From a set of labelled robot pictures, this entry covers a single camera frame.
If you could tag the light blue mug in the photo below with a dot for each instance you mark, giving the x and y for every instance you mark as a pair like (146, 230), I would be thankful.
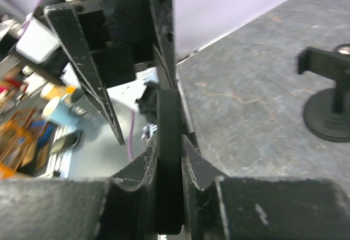
(59, 113)

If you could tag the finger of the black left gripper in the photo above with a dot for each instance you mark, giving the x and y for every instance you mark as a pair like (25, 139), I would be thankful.
(163, 45)
(65, 24)

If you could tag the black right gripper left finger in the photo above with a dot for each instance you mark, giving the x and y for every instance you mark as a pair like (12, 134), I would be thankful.
(119, 207)

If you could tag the dark smartphone on bench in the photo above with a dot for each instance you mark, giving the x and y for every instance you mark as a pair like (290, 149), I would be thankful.
(66, 142)

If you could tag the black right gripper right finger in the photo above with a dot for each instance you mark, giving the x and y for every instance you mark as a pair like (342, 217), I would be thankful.
(221, 207)

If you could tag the black round-base phone stand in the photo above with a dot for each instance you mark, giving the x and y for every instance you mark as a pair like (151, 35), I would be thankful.
(326, 113)

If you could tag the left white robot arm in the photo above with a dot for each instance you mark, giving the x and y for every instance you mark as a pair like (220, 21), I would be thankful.
(40, 48)

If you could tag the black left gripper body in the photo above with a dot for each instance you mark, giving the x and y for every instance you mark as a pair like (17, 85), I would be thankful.
(120, 37)

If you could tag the orange wooden rack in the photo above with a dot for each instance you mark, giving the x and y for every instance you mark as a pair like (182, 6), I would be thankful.
(24, 144)

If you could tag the yellow mug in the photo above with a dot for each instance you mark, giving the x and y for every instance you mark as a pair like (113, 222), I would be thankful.
(51, 91)

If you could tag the grey mug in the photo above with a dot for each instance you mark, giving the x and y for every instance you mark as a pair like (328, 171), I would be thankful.
(77, 100)

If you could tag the black smartphone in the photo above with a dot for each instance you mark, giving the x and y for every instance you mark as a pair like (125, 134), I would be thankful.
(169, 189)

